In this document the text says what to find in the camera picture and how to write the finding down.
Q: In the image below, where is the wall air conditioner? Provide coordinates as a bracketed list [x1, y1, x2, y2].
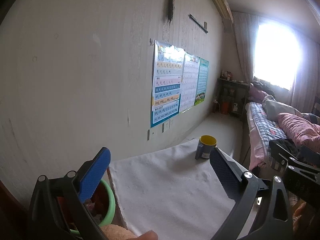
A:
[212, 0, 234, 23]

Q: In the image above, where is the black hanging wall strip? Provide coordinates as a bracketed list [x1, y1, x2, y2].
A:
[164, 0, 175, 24]

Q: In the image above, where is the tan plush towel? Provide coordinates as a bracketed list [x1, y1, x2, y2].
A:
[101, 224, 137, 240]

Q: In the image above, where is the white table cloth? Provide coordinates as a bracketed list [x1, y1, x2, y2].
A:
[109, 139, 235, 239]

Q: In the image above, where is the bright window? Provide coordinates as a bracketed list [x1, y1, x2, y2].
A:
[253, 21, 303, 90]

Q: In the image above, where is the bed with plaid sheet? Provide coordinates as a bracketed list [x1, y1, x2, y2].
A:
[245, 101, 320, 170]

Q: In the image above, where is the sheer curtain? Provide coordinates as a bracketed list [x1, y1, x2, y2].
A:
[233, 12, 319, 112]

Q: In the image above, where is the pink quilt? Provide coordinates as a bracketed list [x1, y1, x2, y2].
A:
[278, 113, 320, 152]

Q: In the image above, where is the green chart wall poster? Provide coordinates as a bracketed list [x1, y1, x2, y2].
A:
[194, 58, 209, 106]

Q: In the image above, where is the black wall rail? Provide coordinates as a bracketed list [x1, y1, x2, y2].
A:
[188, 14, 208, 34]

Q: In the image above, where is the person right hand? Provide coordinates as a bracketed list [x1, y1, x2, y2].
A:
[293, 202, 319, 239]

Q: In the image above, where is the grey pillow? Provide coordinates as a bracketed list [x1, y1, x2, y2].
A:
[262, 99, 303, 122]

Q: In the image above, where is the dark mug yellow inside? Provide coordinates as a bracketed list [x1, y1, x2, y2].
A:
[195, 135, 217, 160]

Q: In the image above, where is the green rimmed red trash bin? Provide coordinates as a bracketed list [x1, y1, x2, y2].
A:
[57, 179, 116, 238]

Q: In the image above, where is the blue pinyin wall poster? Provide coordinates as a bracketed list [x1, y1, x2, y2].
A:
[150, 41, 185, 127]

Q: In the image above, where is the white chart wall poster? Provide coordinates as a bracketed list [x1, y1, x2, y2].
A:
[180, 53, 200, 113]

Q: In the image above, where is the dark side shelf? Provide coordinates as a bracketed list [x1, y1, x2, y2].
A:
[213, 78, 250, 119]

